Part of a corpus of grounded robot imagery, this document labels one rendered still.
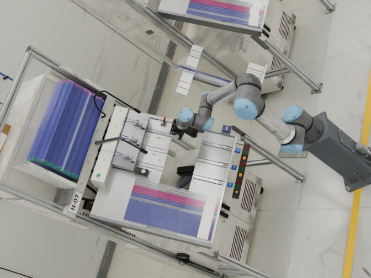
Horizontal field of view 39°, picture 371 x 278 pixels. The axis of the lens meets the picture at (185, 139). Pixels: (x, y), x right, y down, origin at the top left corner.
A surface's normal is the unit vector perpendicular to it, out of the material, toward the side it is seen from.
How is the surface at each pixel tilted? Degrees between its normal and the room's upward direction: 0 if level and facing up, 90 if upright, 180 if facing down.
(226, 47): 0
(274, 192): 0
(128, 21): 90
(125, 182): 45
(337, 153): 90
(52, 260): 90
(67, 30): 90
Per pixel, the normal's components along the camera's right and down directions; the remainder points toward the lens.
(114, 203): -0.01, -0.39
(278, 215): -0.70, -0.43
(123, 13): -0.25, 0.90
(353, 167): 0.00, 0.80
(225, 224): 0.68, -0.11
